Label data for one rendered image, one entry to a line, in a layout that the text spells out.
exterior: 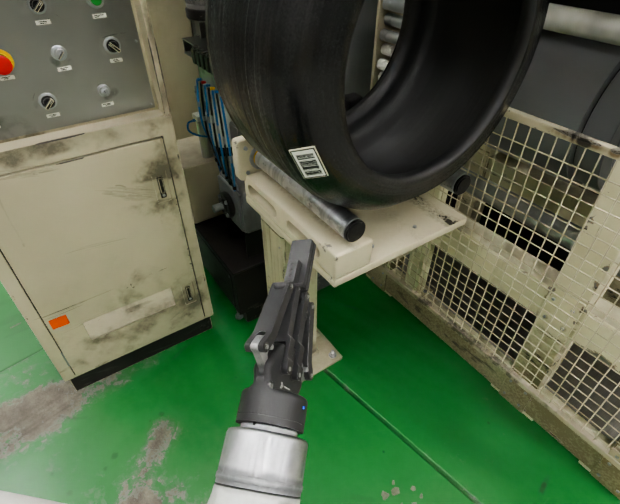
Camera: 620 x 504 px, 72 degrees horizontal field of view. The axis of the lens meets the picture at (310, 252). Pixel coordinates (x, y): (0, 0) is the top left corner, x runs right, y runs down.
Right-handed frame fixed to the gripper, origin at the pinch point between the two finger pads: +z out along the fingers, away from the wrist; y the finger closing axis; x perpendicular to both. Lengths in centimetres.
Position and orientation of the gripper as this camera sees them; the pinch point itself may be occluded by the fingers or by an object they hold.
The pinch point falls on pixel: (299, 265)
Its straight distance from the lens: 56.1
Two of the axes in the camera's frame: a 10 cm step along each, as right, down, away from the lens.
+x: 9.0, -0.7, -4.4
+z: 1.6, -8.7, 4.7
